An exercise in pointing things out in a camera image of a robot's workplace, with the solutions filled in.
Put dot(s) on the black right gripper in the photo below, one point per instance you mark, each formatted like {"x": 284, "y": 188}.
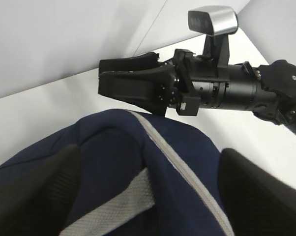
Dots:
{"x": 192, "y": 83}

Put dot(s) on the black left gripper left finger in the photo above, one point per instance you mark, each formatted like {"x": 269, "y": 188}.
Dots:
{"x": 39, "y": 202}

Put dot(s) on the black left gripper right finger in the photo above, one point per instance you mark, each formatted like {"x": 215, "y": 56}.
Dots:
{"x": 256, "y": 203}

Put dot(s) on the navy blue lunch bag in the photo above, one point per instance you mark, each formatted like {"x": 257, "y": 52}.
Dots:
{"x": 141, "y": 175}

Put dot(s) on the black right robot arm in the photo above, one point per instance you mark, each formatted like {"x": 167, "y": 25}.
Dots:
{"x": 276, "y": 98}

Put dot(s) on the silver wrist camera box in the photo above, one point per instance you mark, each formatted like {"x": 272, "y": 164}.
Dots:
{"x": 217, "y": 22}

